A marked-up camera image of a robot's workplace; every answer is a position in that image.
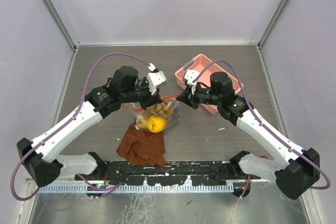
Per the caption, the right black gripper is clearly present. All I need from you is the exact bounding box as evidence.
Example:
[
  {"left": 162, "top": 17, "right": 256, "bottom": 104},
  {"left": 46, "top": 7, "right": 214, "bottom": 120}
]
[{"left": 177, "top": 79, "right": 222, "bottom": 109}]

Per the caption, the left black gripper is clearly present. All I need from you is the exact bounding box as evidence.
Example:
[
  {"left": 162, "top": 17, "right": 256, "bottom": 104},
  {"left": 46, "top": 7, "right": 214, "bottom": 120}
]
[{"left": 120, "top": 76, "right": 161, "bottom": 110}]

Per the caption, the brown longan bunch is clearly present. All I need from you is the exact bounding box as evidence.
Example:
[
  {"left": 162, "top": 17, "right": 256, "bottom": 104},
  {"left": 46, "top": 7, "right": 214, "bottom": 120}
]
[{"left": 146, "top": 99, "right": 174, "bottom": 119}]

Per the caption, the clear zip top bag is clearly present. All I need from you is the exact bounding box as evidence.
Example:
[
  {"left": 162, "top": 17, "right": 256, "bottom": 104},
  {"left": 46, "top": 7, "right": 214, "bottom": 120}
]
[{"left": 122, "top": 94, "right": 180, "bottom": 133}]

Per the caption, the yellow apple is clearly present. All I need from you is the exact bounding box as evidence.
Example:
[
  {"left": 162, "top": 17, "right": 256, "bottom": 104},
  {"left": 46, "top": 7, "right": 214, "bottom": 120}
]
[{"left": 147, "top": 115, "right": 166, "bottom": 133}]

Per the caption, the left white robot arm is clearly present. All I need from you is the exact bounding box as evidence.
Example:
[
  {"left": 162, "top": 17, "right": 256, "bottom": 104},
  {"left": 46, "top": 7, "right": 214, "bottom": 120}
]
[{"left": 17, "top": 66, "right": 166, "bottom": 187}]

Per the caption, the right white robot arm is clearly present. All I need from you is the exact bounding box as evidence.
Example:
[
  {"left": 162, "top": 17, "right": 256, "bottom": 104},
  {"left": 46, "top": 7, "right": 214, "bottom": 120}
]
[{"left": 177, "top": 70, "right": 320, "bottom": 199}]

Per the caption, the pink plastic basket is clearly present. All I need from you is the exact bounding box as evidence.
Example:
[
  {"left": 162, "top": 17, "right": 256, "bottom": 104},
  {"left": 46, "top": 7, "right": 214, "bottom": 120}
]
[{"left": 175, "top": 55, "right": 248, "bottom": 123}]

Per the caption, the brown cloth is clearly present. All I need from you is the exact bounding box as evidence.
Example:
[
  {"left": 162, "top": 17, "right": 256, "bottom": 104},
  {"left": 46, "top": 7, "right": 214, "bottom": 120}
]
[{"left": 117, "top": 123, "right": 166, "bottom": 167}]

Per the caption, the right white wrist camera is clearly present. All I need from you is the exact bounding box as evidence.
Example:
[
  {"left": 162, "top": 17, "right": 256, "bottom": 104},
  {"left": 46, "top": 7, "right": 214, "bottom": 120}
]
[{"left": 146, "top": 63, "right": 167, "bottom": 95}]

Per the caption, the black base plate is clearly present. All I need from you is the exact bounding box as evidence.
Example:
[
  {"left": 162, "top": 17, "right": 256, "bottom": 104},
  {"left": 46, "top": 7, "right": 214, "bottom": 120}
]
[{"left": 75, "top": 160, "right": 262, "bottom": 187}]

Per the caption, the grey slotted cable duct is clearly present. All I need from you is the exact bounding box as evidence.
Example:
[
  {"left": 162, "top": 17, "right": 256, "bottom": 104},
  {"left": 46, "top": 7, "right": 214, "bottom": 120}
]
[{"left": 38, "top": 182, "right": 234, "bottom": 194}]

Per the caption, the aluminium frame rail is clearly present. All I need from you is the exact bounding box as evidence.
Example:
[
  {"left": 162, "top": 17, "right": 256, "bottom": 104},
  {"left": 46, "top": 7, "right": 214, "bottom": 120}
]
[{"left": 25, "top": 159, "right": 312, "bottom": 183}]

